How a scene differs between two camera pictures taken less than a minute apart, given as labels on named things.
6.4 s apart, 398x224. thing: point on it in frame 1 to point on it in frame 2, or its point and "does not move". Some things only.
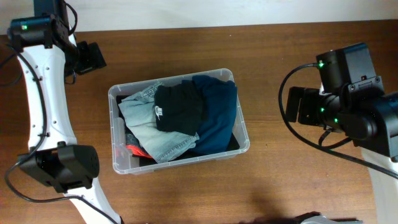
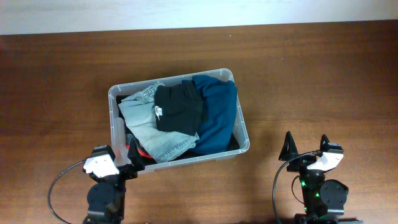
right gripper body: (304, 104) to (307, 177)
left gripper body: (91, 57) to (125, 171)
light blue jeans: (138, 110) does not move
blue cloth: (219, 100) does not move
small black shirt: (180, 108) does not move
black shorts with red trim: (134, 146) does not move
